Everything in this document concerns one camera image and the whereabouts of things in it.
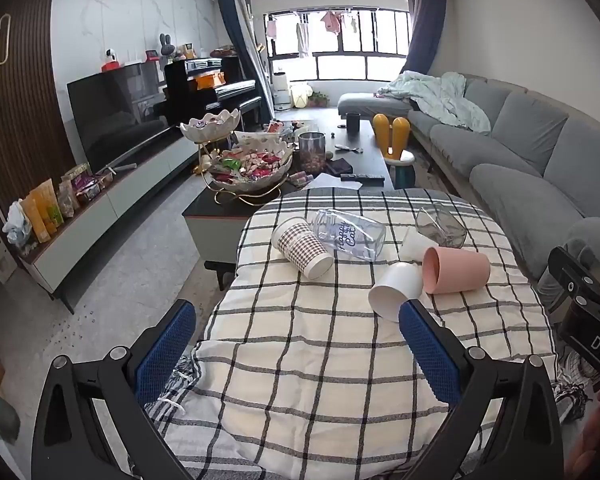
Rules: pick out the light green blanket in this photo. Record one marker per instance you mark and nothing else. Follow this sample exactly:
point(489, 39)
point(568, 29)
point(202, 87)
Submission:
point(445, 100)

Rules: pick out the clear printed glass jar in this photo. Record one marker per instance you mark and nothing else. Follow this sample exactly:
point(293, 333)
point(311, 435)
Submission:
point(350, 235)

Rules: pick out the yellow rabbit ear stool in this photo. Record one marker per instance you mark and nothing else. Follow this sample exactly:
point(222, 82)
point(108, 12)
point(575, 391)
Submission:
point(399, 135)

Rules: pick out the blue curtain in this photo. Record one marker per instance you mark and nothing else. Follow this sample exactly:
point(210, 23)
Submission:
point(425, 25)
point(235, 25)

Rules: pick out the dark purple wallet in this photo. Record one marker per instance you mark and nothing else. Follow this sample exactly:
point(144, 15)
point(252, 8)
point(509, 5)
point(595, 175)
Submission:
point(339, 165)

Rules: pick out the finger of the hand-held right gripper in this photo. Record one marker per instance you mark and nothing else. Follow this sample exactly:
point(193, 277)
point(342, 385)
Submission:
point(580, 280)

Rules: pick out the black television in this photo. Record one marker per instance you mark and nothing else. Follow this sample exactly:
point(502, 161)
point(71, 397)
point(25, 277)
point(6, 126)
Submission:
point(115, 120)

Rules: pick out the black cup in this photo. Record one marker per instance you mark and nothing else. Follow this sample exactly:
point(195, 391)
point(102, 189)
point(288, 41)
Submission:
point(353, 122)

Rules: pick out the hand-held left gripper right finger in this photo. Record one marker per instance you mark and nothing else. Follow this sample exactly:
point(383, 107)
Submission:
point(430, 355)

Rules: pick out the black piano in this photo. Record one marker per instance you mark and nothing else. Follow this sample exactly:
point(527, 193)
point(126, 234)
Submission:
point(215, 91)

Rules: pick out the grey rabbit figure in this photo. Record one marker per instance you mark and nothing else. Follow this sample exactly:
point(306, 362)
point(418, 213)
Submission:
point(167, 47)

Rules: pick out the brown checked paper cup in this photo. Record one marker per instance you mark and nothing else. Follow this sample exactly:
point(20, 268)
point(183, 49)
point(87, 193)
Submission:
point(300, 247)

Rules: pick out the white hanging garment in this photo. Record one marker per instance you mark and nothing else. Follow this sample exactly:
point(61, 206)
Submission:
point(303, 40)

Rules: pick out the black white checked tablecloth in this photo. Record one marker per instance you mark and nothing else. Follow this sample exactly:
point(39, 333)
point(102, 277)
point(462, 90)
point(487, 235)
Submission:
point(305, 350)

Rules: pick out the pink hanging garment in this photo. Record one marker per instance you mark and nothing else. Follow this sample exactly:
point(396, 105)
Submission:
point(330, 22)

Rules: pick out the dark coffee table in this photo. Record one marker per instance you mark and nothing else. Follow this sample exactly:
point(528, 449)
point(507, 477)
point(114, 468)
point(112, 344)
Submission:
point(372, 155)

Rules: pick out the clear jar of nuts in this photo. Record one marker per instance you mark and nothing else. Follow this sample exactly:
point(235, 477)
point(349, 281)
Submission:
point(312, 155)

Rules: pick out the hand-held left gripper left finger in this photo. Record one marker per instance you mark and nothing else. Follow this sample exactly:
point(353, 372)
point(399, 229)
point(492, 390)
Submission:
point(164, 352)

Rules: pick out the white paper sheet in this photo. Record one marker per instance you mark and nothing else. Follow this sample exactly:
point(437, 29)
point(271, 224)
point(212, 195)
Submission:
point(327, 181)

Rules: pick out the orange bag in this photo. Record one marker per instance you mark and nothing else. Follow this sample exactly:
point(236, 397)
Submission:
point(210, 81)

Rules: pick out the grey sofa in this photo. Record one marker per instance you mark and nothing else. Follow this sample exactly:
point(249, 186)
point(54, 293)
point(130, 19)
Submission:
point(505, 160)

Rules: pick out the grey glass cup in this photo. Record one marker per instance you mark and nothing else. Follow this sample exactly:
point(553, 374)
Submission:
point(440, 230)

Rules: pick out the pink cup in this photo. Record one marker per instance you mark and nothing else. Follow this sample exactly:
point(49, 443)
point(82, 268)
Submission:
point(455, 270)

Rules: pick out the small white cup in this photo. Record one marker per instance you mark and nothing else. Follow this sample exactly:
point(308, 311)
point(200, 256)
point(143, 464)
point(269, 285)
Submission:
point(412, 245)

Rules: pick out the white tiered snack bowl stand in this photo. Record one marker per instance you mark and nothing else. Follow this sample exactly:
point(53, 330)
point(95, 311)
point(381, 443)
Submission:
point(250, 180)

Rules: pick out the white camera on red base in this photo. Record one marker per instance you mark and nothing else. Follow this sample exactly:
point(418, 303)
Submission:
point(112, 60)

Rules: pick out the black remote control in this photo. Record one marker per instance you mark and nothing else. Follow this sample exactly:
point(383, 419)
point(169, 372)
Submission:
point(362, 177)

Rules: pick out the white tv cabinet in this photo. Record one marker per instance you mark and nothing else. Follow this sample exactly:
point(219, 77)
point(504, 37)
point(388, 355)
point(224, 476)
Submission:
point(130, 195)

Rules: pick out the person's right hand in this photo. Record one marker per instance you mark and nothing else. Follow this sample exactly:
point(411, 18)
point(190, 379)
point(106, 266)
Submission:
point(597, 430)

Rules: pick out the row of snack packets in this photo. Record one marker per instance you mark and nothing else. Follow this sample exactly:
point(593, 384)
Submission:
point(47, 210)

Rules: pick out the white plastic bag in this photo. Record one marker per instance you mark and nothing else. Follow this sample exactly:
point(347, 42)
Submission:
point(17, 222)

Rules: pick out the person's patterned shoe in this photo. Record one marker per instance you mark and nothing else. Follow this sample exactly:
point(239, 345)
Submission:
point(572, 395)

